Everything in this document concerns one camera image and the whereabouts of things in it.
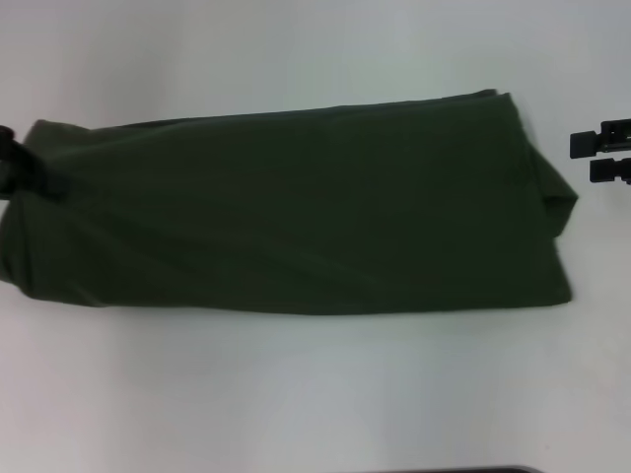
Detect dark green FREE! t-shirt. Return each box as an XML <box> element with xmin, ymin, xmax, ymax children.
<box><xmin>0</xmin><ymin>88</ymin><xmax>580</xmax><ymax>319</ymax></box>

